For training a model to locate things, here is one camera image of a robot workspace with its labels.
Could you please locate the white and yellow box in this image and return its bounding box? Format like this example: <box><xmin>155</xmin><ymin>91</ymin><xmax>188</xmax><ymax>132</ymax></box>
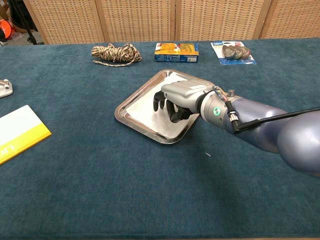
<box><xmin>0</xmin><ymin>104</ymin><xmax>53</xmax><ymax>166</ymax></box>

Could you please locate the blue blister pack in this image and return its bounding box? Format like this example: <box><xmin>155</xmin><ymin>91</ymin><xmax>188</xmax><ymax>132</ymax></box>
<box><xmin>210</xmin><ymin>41</ymin><xmax>257</xmax><ymax>66</ymax></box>

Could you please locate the black tripod stand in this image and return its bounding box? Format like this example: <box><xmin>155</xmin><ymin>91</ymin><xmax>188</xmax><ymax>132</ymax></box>
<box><xmin>9</xmin><ymin>0</ymin><xmax>45</xmax><ymax>45</ymax></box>

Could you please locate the white paper sheet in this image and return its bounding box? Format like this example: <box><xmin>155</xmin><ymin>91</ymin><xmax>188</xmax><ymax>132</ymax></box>
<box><xmin>126</xmin><ymin>74</ymin><xmax>198</xmax><ymax>139</ymax></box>

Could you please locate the white wall bracket holder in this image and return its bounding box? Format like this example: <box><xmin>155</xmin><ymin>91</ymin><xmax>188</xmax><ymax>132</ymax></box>
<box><xmin>0</xmin><ymin>79</ymin><xmax>14</xmax><ymax>99</ymax></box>

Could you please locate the beige braided rope bundle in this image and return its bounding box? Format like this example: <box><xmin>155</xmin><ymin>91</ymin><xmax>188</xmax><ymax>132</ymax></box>
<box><xmin>91</xmin><ymin>42</ymin><xmax>143</xmax><ymax>68</ymax></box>

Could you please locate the blue felt table cloth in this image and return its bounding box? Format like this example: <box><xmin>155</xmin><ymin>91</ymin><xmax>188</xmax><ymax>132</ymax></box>
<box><xmin>0</xmin><ymin>37</ymin><xmax>320</xmax><ymax>238</ymax></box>

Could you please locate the orange and blue box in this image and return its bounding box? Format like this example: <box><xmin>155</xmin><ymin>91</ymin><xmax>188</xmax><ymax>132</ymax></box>
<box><xmin>153</xmin><ymin>42</ymin><xmax>200</xmax><ymax>63</ymax></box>

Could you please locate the orange plastic lid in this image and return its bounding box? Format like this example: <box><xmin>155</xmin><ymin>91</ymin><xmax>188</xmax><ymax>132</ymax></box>
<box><xmin>0</xmin><ymin>19</ymin><xmax>13</xmax><ymax>42</ymax></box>

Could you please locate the black arm cable with plug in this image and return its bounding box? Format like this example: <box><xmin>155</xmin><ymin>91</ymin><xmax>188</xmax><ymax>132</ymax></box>
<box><xmin>226</xmin><ymin>101</ymin><xmax>320</xmax><ymax>133</ymax></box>

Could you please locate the wicker folding screen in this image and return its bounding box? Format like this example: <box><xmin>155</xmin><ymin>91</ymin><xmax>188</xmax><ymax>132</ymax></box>
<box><xmin>23</xmin><ymin>0</ymin><xmax>320</xmax><ymax>45</ymax></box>

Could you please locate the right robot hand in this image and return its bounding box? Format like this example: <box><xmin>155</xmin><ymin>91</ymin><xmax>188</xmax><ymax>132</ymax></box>
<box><xmin>152</xmin><ymin>80</ymin><xmax>216</xmax><ymax>124</ymax></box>

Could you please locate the silver metal tray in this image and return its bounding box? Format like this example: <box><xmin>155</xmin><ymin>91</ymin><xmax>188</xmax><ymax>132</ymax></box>
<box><xmin>114</xmin><ymin>69</ymin><xmax>215</xmax><ymax>145</ymax></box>

